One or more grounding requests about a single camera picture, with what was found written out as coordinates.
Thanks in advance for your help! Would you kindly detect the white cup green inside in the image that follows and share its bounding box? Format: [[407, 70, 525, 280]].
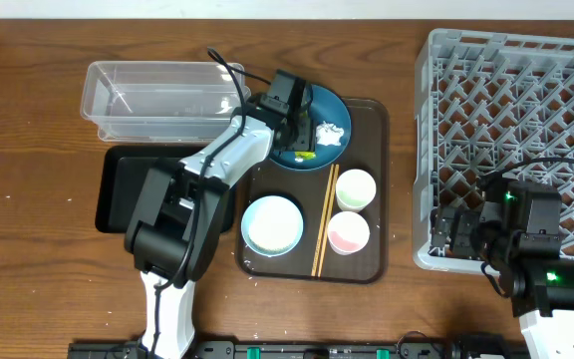
[[335, 169, 377, 212]]

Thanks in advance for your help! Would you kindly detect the light blue bowl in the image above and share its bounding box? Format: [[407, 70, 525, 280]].
[[241, 195, 304, 257]]

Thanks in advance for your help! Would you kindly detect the white cup pink inside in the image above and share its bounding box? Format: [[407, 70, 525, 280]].
[[328, 211, 371, 255]]

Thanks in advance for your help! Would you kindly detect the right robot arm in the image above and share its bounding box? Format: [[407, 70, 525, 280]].
[[431, 174, 574, 358]]

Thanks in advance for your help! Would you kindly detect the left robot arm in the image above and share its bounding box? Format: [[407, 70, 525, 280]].
[[124, 105, 316, 358]]

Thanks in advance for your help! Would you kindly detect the grey plastic dishwasher rack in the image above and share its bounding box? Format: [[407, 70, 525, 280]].
[[413, 29, 574, 274]]

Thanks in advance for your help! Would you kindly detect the dark blue plate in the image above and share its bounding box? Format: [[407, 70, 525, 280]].
[[270, 85, 352, 171]]

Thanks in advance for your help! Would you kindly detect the right wooden chopstick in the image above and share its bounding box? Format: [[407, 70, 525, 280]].
[[315, 164, 340, 278]]

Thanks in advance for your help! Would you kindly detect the wooden chopstick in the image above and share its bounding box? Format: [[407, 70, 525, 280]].
[[311, 164, 336, 277], [315, 164, 340, 278]]

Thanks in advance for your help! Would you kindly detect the dark brown serving tray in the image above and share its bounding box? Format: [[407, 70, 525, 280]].
[[235, 98, 389, 284]]

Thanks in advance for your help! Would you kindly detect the left wooden chopstick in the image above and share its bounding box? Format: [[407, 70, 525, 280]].
[[311, 164, 336, 277]]

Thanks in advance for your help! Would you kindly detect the clear plastic bin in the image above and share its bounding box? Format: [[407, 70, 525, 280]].
[[80, 61, 251, 143]]

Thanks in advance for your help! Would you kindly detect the black plastic tray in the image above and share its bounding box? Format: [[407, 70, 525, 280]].
[[94, 145, 239, 235]]

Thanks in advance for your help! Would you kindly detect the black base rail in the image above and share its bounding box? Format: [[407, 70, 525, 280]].
[[66, 339, 532, 359]]

